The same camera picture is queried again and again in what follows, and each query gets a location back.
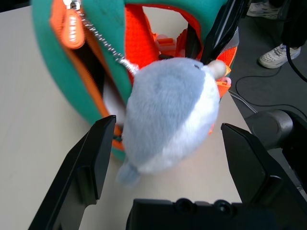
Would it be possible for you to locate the white sneaker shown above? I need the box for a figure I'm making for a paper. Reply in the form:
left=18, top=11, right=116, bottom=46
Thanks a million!
left=258, top=44, right=302, bottom=69
left=247, top=1, right=281, bottom=20

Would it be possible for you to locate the orange and teal backpack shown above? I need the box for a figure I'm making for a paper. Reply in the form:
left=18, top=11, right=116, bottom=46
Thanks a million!
left=31, top=0, right=238, bottom=159

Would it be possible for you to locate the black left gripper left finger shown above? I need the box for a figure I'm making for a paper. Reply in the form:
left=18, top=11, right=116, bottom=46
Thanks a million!
left=28, top=115, right=117, bottom=230

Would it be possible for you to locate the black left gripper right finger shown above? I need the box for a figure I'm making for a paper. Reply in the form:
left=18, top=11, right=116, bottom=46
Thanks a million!
left=220, top=123, right=307, bottom=209

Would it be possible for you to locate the black right camera cable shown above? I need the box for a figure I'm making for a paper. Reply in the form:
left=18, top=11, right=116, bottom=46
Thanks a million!
left=284, top=43, right=307, bottom=82

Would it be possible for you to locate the grey white plush keychain toy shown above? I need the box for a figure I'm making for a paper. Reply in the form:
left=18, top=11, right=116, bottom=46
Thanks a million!
left=116, top=57, right=227, bottom=186

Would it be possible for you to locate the black trouser leg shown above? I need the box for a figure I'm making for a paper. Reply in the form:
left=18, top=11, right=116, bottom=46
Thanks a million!
left=275, top=0, right=307, bottom=48

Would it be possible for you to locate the thin black floor cable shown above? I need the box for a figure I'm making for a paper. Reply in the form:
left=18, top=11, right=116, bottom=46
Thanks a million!
left=236, top=68, right=307, bottom=113

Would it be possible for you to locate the grey right robot leg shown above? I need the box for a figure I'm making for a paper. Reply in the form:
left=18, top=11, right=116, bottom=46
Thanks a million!
left=246, top=109, right=307, bottom=192

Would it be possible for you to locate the white floor cable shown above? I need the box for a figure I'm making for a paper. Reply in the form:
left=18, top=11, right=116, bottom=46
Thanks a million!
left=229, top=90, right=259, bottom=113

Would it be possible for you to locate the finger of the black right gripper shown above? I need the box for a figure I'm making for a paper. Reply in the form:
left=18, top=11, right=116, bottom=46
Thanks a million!
left=201, top=0, right=250, bottom=64
left=186, top=23, right=202, bottom=59

